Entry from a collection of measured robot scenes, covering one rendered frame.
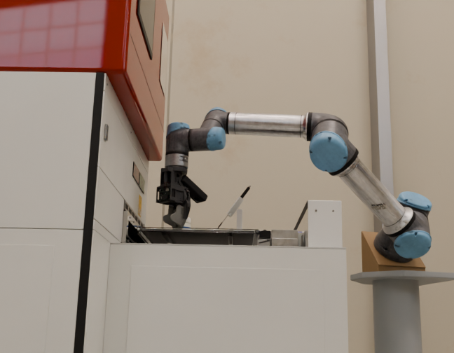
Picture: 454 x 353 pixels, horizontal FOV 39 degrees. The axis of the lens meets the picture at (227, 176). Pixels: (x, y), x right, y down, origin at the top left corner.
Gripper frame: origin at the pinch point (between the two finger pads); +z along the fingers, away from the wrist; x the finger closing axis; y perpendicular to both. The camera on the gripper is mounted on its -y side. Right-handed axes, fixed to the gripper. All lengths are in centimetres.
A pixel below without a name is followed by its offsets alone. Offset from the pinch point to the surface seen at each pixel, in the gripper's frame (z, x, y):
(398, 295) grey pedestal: 17, 39, -66
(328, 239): 6, 51, -10
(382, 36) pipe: -173, -57, -228
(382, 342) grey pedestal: 33, 33, -65
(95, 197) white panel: 1, 26, 49
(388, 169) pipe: -78, -56, -228
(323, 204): -3, 50, -9
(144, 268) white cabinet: 15.9, 19.5, 28.5
